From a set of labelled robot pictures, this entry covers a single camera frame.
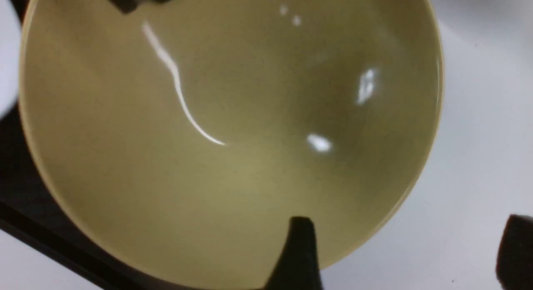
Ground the black serving tray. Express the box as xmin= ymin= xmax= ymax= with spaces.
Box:
xmin=1 ymin=0 xmax=183 ymax=290

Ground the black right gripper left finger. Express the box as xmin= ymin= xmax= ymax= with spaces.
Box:
xmin=263 ymin=217 xmax=323 ymax=290

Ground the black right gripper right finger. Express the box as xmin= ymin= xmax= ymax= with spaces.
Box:
xmin=496 ymin=214 xmax=533 ymax=290

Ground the yellow noodle bowl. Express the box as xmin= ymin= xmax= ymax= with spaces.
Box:
xmin=19 ymin=0 xmax=442 ymax=290

